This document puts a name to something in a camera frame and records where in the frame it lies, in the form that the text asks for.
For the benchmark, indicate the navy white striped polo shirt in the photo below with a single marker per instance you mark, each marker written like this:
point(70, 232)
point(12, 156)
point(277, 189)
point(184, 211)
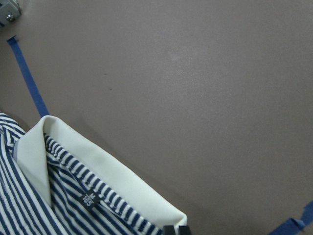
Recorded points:
point(54, 181)

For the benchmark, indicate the aluminium frame post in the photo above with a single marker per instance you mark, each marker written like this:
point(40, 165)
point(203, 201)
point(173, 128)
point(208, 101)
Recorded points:
point(9, 11)

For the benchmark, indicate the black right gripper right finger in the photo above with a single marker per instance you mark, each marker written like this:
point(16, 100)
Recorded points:
point(184, 230)

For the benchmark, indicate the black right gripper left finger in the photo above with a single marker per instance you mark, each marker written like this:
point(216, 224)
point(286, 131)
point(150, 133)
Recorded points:
point(168, 230)

